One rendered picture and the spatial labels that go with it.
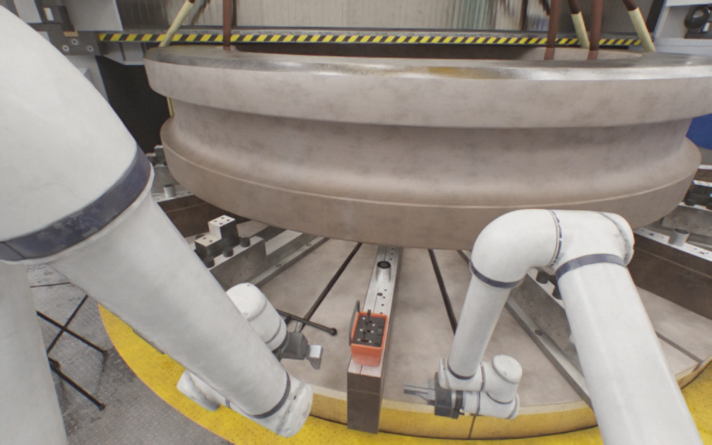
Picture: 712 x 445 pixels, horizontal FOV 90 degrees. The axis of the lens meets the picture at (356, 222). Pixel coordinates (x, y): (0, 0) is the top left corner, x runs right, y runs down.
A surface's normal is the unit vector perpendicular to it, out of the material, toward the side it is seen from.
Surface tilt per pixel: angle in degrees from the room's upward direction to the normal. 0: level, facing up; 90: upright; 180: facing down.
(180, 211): 90
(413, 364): 0
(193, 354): 105
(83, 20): 90
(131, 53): 90
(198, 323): 95
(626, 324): 27
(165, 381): 0
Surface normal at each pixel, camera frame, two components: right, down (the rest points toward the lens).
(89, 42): 0.20, 0.46
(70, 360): 0.01, -0.88
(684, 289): -0.83, 0.26
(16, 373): 0.98, 0.14
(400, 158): -0.15, 0.46
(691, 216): -0.55, 0.39
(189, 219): 0.56, 0.40
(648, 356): 0.04, -0.60
